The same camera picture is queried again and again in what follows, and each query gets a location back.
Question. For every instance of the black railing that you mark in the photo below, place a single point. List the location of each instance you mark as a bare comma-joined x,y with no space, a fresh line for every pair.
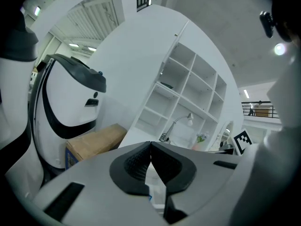
263,101

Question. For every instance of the brown board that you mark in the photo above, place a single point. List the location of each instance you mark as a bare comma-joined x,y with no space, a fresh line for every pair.
261,112

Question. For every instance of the white desk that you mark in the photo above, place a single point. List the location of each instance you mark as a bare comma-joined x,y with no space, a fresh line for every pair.
143,135

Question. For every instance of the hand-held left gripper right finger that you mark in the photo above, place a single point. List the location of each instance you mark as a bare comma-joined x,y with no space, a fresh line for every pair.
176,171

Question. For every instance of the black head camera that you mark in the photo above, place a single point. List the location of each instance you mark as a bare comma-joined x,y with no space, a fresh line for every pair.
266,25

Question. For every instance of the brown cardboard box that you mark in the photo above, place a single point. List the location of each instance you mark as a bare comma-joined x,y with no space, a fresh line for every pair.
98,141

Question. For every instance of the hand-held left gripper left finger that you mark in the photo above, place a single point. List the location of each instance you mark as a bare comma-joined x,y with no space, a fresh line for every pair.
127,168

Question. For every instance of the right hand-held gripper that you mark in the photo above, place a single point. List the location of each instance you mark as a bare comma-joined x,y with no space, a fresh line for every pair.
242,141

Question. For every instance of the ceiling light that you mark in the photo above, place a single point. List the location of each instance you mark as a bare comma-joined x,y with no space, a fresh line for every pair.
37,10
246,93

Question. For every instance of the silver desk lamp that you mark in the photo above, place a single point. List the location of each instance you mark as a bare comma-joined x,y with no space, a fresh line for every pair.
178,121

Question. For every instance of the white shelf hutch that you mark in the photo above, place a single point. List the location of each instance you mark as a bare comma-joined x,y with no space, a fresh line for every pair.
131,79

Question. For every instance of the blue flowers in vase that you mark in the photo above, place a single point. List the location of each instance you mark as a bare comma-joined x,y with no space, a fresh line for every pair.
201,138

